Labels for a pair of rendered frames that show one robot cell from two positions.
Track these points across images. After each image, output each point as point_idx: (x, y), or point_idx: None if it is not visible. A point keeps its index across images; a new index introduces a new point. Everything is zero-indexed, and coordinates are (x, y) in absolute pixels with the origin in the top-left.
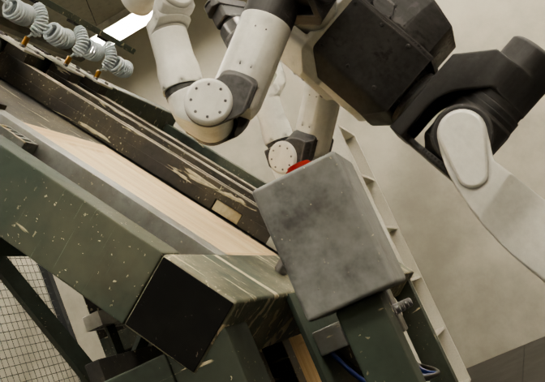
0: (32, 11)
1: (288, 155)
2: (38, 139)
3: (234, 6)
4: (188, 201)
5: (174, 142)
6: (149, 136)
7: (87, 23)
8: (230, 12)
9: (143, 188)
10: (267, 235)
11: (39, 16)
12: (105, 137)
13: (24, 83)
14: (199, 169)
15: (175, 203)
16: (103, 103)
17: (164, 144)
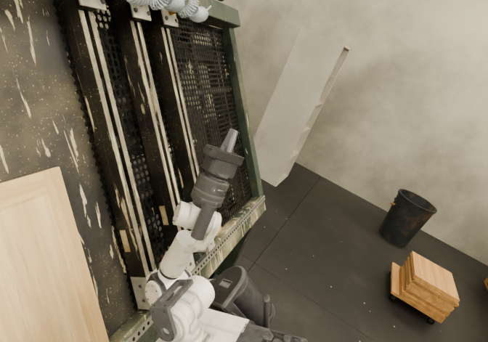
0: None
1: (155, 300)
2: None
3: (229, 163)
4: (75, 265)
5: (177, 108)
6: (148, 115)
7: None
8: (218, 170)
9: (10, 288)
10: (133, 274)
11: None
12: (93, 125)
13: (70, 27)
14: (134, 198)
15: (40, 295)
16: (139, 63)
17: (152, 129)
